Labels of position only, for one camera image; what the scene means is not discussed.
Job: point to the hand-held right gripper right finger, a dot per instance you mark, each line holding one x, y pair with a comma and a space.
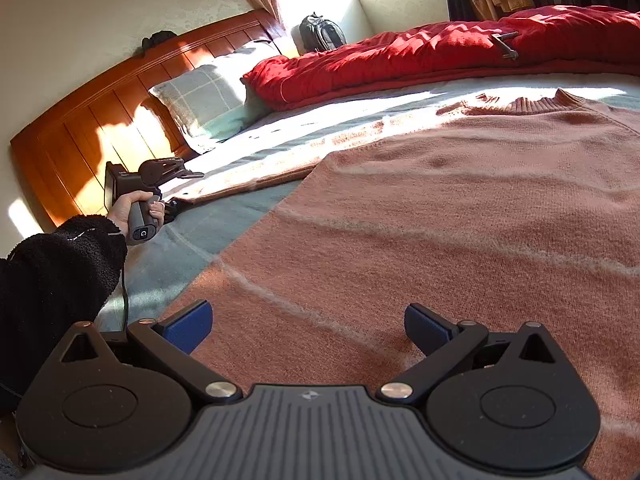
427, 330

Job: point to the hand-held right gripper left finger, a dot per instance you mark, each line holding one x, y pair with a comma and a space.
187, 327

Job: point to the grey backpack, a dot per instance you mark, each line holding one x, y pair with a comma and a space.
322, 34

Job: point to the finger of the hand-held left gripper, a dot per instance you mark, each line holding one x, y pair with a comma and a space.
175, 209
192, 176

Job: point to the plaid pillow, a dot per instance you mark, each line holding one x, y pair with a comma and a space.
210, 95

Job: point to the black cloth item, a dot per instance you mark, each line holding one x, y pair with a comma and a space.
159, 42

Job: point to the metal clamp on duvet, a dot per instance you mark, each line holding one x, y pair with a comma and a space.
506, 45

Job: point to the red quilt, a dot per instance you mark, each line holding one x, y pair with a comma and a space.
400, 55

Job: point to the orange knitted sweater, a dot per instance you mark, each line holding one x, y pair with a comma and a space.
425, 210

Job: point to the person's left forearm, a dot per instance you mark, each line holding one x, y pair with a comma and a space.
55, 280

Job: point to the person's left hand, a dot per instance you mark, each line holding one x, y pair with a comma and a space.
120, 212

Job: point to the wooden headboard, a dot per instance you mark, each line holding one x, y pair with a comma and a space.
90, 130

